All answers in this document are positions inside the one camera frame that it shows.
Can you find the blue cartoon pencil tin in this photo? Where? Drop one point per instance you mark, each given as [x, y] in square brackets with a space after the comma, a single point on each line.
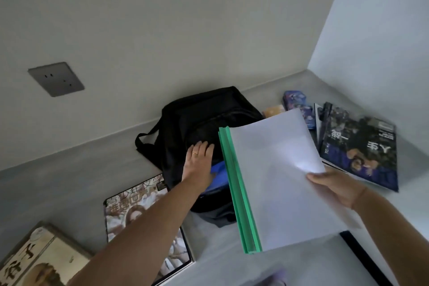
[295, 99]

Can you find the person's left hand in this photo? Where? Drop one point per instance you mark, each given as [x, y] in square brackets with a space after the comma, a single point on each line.
[197, 168]

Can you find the blue folder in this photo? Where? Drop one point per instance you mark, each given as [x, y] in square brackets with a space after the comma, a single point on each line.
[218, 178]

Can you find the person's right hand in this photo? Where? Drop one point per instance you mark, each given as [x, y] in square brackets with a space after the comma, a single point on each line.
[338, 188]

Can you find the magazine with pale hands cover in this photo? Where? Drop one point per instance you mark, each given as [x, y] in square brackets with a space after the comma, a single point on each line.
[134, 202]

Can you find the grey wall socket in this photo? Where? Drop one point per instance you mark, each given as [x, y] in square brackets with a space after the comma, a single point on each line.
[56, 79]

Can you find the white magazine with blue print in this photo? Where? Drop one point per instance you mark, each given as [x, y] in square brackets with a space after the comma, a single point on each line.
[317, 121]

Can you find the black backpack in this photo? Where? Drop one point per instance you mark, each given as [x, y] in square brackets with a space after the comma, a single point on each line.
[201, 118]

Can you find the person's left forearm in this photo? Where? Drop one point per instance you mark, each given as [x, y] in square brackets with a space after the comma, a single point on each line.
[134, 245]

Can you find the clear folder with green spine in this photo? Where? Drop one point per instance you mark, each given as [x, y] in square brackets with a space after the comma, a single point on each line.
[278, 178]

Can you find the pale purple object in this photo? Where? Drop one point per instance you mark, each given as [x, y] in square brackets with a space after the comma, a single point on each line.
[275, 279]

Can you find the dark crowd photo magazine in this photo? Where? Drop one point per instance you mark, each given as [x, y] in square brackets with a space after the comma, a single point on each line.
[362, 141]

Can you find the beige book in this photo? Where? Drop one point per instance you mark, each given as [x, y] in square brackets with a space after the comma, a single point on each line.
[43, 255]

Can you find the pastel flower pencil pouch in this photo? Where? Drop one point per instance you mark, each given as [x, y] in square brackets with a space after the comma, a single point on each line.
[273, 111]

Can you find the person's right forearm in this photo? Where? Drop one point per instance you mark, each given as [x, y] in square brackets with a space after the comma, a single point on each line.
[395, 235]

